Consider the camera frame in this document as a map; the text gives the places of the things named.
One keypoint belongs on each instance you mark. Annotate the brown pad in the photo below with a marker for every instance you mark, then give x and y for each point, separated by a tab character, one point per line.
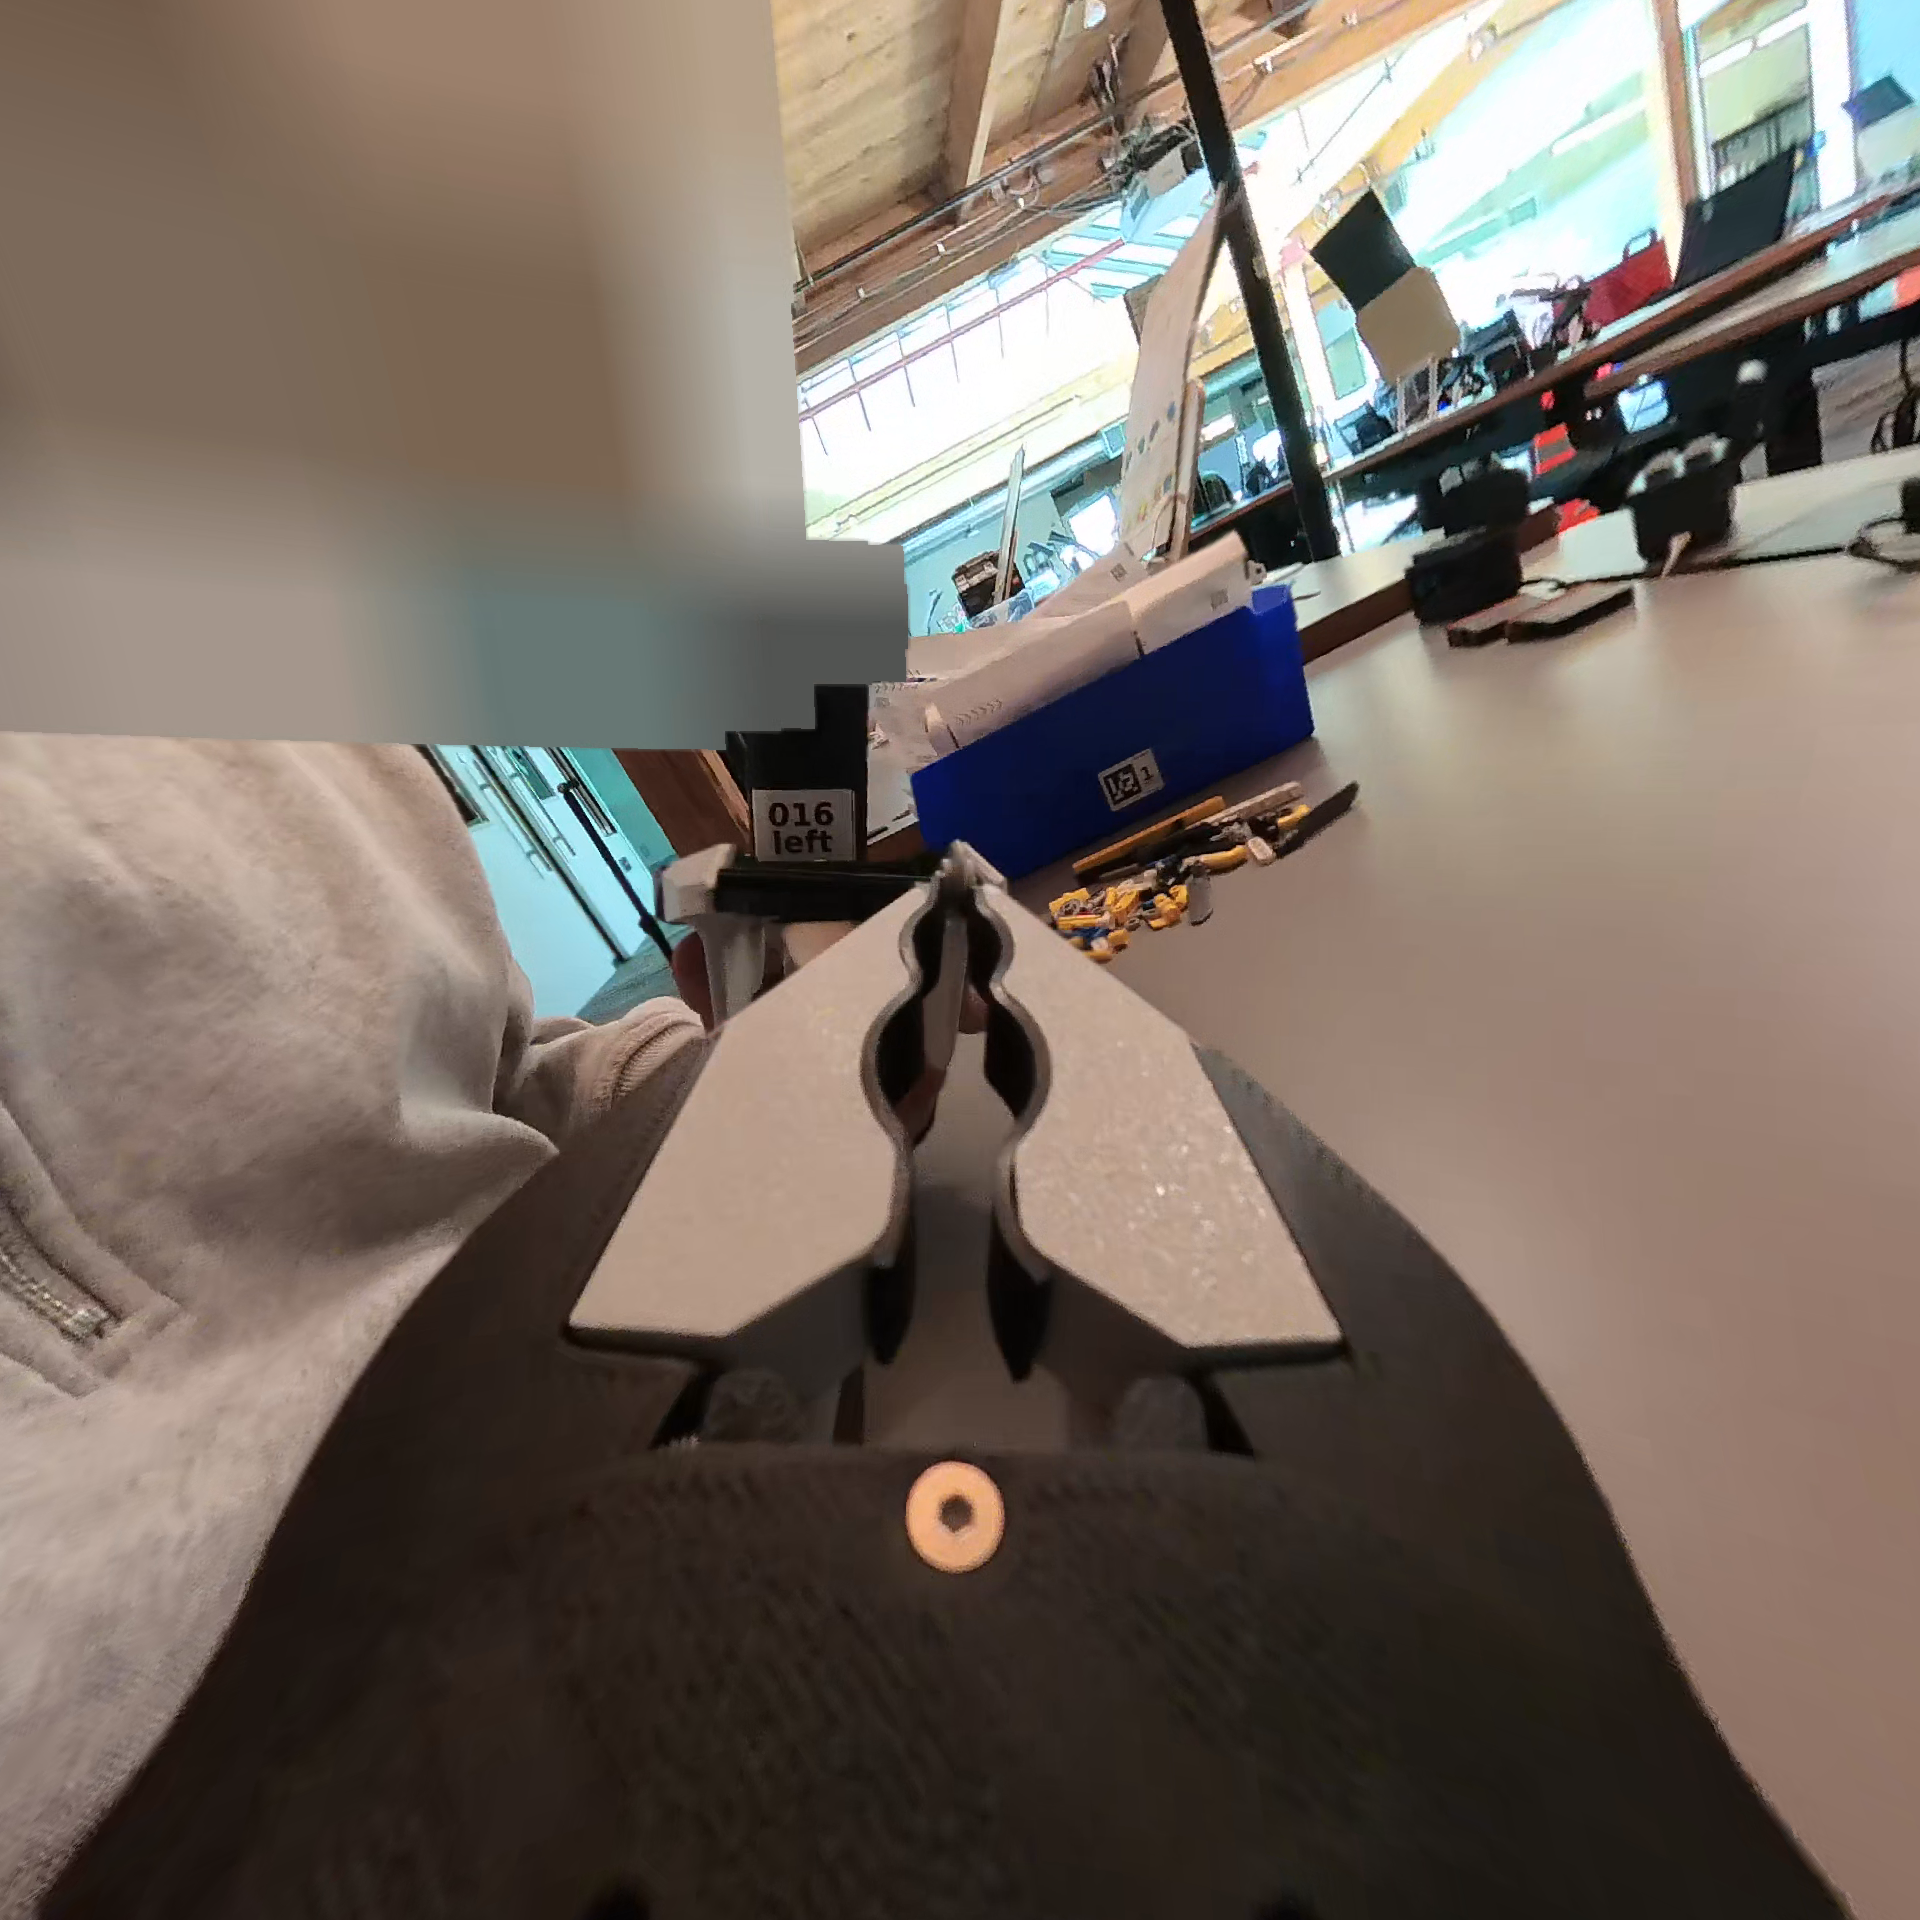
1484	625

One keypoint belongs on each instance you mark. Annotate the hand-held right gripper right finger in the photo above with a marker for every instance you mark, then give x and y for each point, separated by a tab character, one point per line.
1156	1203

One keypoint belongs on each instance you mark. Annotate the blue plastic bin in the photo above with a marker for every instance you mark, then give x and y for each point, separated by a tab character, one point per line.
1050	781

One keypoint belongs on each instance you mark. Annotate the person's left forearm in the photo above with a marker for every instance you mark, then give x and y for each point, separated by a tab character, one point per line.
616	1065

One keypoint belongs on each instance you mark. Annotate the person's left hand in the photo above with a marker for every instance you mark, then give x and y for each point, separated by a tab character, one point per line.
693	982

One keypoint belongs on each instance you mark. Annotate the long yellow lego beam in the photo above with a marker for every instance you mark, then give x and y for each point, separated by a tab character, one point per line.
1150	839

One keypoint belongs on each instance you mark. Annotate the wooden post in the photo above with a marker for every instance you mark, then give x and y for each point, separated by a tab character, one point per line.
674	786

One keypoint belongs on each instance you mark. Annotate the black tripod stand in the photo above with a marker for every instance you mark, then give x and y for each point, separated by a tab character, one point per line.
616	859

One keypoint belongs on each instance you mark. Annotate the pile of lego pieces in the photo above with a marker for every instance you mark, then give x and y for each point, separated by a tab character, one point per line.
1114	906

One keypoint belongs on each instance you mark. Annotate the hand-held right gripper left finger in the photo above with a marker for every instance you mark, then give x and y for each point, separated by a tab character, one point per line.
755	1203

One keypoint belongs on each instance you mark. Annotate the grey hoodie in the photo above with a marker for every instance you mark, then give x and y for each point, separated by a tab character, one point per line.
223	1127

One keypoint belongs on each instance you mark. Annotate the dark flat blocks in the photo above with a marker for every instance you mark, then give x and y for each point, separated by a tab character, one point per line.
1574	609

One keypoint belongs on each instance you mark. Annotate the wooden background desk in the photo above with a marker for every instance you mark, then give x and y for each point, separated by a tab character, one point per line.
1767	289

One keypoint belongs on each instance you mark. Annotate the black and white board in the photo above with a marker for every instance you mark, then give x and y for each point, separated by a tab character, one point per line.
1383	284

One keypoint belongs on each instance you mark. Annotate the black pole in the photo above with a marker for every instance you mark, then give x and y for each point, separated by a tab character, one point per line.
1251	300

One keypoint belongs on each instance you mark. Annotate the glass door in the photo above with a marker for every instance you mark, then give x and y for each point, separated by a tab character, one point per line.
506	900

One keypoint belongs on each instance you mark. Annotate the whiteboard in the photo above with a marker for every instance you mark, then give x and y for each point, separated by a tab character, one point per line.
1170	403

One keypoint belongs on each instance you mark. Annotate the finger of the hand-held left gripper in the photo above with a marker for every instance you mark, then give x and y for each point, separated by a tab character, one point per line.
944	989

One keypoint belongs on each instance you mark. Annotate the red bag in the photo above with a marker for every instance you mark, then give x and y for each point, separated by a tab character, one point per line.
1628	272

